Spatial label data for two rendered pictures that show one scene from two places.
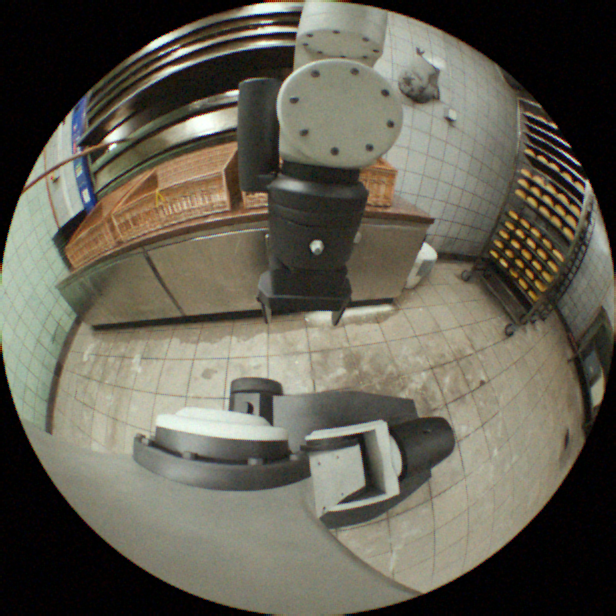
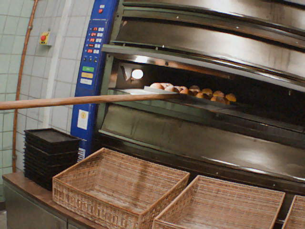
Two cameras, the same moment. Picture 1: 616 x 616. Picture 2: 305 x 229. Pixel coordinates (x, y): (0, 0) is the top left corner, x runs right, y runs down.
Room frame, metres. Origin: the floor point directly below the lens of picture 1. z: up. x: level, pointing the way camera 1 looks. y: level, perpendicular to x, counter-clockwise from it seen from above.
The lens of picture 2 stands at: (-0.77, 0.02, 1.40)
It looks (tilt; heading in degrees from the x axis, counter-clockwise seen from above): 8 degrees down; 34
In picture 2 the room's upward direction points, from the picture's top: 9 degrees clockwise
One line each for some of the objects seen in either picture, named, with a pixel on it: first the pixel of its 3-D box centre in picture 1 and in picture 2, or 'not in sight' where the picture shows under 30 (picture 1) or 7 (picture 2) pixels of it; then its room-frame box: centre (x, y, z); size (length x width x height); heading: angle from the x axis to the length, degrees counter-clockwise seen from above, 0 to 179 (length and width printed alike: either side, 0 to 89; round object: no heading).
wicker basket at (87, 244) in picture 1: (106, 217); (117, 190); (0.74, 1.18, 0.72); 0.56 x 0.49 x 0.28; 96
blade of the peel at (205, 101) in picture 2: not in sight; (196, 96); (1.50, 1.25, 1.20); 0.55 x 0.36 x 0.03; 96
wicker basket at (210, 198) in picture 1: (182, 181); (224, 220); (0.82, 0.58, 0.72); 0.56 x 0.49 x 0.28; 98
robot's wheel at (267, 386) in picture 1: (256, 391); not in sight; (0.17, 0.19, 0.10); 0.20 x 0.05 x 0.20; 95
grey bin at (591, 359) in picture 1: (592, 360); not in sight; (-0.50, -3.54, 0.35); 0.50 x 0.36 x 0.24; 97
